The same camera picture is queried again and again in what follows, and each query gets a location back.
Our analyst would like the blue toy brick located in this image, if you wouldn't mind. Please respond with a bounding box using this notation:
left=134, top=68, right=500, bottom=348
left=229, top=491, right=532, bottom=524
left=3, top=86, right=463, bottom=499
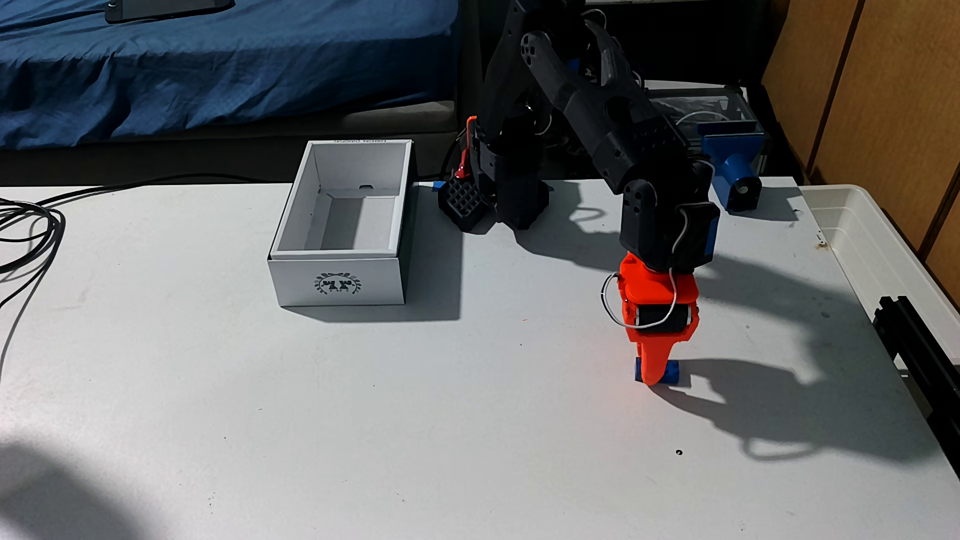
left=634, top=357, right=681, bottom=386

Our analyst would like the white cardboard box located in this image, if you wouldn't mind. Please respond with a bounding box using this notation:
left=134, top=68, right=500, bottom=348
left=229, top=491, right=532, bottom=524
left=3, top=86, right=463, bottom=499
left=267, top=138, right=415, bottom=309

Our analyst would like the white plastic bin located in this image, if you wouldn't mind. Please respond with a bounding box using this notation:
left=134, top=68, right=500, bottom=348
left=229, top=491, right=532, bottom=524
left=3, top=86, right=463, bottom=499
left=798, top=183, right=960, bottom=376

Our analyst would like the black aluminium extrusion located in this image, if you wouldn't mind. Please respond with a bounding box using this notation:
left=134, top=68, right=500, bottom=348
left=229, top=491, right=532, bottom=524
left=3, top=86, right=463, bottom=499
left=872, top=295, right=960, bottom=477

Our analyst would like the wooden cabinet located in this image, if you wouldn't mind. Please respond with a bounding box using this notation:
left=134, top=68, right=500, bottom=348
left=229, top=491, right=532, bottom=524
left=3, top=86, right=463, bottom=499
left=761, top=0, right=960, bottom=309

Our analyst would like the blue bed cover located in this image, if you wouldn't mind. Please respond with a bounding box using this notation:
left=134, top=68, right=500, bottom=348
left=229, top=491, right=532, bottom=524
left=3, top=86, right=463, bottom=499
left=0, top=0, right=460, bottom=151

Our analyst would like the dark flat device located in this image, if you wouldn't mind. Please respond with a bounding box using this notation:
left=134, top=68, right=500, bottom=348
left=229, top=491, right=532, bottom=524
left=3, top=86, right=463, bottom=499
left=105, top=0, right=236, bottom=24

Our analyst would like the white servo cable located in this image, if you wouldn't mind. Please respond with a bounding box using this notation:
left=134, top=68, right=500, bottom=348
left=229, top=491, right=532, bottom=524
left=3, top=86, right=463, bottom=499
left=599, top=206, right=692, bottom=330

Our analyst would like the blue printed clamp mount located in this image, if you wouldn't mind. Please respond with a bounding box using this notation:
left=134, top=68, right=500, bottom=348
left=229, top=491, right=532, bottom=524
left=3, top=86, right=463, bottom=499
left=699, top=122, right=768, bottom=214

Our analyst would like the clear black-framed enclosure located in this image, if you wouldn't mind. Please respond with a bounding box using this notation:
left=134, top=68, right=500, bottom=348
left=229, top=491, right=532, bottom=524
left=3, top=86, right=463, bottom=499
left=646, top=82, right=759, bottom=180

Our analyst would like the grey bed frame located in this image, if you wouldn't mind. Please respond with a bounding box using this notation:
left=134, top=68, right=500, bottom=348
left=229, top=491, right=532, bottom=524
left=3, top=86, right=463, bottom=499
left=0, top=99, right=460, bottom=187

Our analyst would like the black cable bundle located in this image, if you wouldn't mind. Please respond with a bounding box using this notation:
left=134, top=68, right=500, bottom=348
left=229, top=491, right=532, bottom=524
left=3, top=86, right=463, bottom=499
left=0, top=176, right=294, bottom=376

